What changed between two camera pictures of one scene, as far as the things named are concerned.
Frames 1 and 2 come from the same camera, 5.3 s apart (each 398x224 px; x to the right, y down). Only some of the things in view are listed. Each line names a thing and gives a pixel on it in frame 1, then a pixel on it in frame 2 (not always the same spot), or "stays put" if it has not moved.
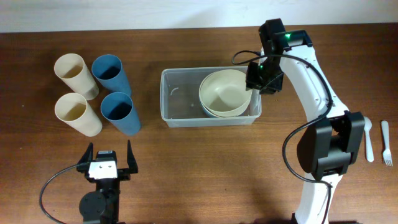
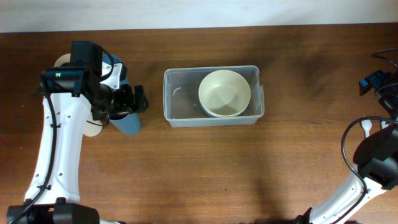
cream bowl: (225, 105) stays put
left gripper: (124, 174) → (128, 106)
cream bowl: (223, 93) stays put
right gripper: (252, 81) → (375, 79)
